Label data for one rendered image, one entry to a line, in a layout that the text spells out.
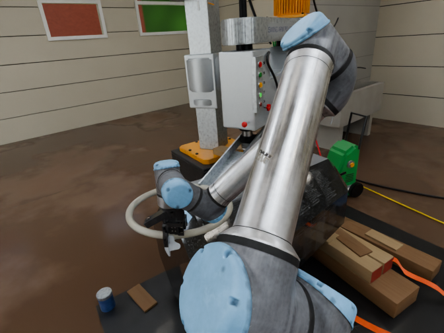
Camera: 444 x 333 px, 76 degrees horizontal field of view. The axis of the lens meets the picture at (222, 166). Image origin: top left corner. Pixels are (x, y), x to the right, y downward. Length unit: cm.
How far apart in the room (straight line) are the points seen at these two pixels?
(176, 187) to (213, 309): 49
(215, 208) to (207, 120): 154
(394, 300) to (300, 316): 166
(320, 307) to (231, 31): 130
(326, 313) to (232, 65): 129
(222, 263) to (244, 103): 124
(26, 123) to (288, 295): 708
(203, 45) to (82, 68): 539
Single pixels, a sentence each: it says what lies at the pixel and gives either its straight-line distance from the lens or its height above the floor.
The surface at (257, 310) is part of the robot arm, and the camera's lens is 45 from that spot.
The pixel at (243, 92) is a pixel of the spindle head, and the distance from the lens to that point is 159.
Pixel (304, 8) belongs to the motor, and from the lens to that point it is 220.
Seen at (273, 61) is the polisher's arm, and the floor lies 149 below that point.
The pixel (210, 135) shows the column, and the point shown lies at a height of 91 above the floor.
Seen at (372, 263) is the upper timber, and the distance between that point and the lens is 220.
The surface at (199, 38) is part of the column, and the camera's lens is 233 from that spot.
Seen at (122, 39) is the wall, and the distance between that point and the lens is 782.
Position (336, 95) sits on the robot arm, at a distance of 82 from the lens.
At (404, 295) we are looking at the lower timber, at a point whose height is 14.
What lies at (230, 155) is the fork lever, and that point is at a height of 101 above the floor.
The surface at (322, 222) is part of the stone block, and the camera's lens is 188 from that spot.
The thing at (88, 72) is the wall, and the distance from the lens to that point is 751.
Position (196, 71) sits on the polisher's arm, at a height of 145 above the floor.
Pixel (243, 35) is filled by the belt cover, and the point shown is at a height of 166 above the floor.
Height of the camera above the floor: 165
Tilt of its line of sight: 24 degrees down
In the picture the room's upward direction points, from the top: 4 degrees counter-clockwise
